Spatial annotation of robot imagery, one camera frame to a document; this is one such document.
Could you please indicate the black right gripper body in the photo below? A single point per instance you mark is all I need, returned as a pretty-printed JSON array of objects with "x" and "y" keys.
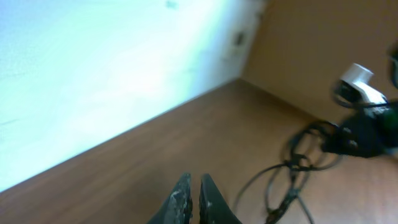
[{"x": 358, "y": 135}]

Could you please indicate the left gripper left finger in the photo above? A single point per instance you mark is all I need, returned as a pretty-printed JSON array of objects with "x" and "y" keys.
[{"x": 177, "y": 208}]

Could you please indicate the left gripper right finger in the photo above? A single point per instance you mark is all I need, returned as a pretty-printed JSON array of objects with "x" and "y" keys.
[{"x": 212, "y": 205}]

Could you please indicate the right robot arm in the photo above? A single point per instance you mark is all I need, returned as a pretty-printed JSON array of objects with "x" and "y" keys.
[{"x": 387, "y": 117}]

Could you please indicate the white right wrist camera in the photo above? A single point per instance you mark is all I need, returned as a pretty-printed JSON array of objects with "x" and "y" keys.
[{"x": 352, "y": 89}]

